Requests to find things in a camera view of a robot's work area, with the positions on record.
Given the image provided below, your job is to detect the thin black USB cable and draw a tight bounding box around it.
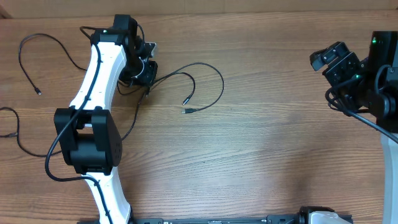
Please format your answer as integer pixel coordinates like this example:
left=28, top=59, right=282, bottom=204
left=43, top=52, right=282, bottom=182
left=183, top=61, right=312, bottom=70
left=17, top=32, right=88, bottom=96

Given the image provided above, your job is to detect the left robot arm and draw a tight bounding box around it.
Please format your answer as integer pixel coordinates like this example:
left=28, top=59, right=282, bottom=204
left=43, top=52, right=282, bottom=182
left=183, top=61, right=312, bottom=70
left=54, top=14, right=158, bottom=223

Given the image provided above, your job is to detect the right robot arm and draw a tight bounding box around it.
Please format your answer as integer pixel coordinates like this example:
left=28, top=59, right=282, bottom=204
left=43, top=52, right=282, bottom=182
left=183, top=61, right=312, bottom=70
left=309, top=31, right=397, bottom=223

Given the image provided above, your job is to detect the black multi-head charging cable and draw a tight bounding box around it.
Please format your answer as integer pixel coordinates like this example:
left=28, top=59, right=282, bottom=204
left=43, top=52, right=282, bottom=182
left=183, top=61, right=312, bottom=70
left=0, top=62, right=225, bottom=158

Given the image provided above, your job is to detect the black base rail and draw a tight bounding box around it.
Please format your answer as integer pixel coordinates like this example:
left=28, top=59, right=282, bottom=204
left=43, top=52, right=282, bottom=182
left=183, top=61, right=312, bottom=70
left=77, top=205, right=354, bottom=224

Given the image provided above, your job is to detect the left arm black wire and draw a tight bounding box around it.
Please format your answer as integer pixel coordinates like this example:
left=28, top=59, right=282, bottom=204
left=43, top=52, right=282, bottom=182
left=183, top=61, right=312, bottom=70
left=44, top=26, right=114, bottom=224

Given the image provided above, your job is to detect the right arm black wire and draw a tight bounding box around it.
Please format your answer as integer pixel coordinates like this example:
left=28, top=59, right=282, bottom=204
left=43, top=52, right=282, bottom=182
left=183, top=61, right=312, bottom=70
left=325, top=63, right=398, bottom=144

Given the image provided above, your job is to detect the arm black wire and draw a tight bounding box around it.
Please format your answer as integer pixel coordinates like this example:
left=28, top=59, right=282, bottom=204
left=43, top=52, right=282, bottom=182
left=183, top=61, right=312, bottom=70
left=325, top=63, right=398, bottom=144
left=44, top=26, right=114, bottom=224

